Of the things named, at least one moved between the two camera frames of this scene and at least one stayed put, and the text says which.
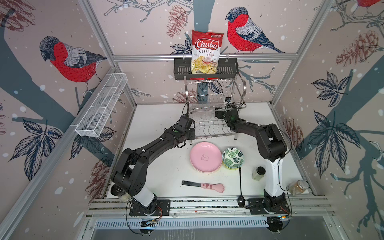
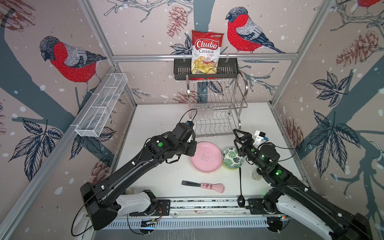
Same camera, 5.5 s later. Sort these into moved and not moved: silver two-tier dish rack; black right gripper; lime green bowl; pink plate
Moved: black right gripper
Not moved: silver two-tier dish rack; pink plate; lime green bowl
